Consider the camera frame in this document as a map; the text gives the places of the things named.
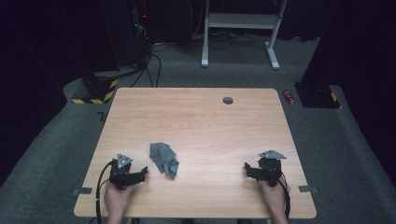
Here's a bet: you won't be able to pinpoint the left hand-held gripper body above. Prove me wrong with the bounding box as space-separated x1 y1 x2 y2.
108 152 138 191

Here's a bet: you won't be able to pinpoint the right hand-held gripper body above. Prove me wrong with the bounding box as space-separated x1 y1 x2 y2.
256 149 288 188

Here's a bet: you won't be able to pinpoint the grey cloth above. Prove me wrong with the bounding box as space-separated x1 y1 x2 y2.
148 142 180 180

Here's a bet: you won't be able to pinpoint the person's left hand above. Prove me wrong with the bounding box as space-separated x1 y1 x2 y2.
104 180 137 217

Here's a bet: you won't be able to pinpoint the person's right hand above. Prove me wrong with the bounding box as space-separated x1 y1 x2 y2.
260 178 292 214

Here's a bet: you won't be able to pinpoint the grey tape piece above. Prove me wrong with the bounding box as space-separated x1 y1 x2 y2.
298 185 319 194
72 187 93 196

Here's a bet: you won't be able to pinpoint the red can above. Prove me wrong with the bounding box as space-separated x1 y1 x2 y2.
282 89 295 105

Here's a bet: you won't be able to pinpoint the black base with yellow mark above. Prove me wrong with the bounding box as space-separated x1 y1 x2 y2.
293 81 342 109

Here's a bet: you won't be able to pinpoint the black yellow striped base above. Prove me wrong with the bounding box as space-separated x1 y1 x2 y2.
71 70 120 105

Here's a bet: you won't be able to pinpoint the white metal stand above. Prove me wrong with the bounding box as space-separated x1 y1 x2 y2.
200 0 289 71

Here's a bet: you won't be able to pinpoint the right hand-held gripper black cable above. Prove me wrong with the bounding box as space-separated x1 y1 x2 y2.
274 170 292 220

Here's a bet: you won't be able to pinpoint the black floor cables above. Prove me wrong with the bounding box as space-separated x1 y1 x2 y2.
130 43 171 89

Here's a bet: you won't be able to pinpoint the cables under white stand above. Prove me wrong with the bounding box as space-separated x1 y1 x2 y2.
191 29 270 50

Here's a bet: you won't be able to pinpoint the dark equipment rack with cables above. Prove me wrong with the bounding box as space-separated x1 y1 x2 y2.
130 0 154 68

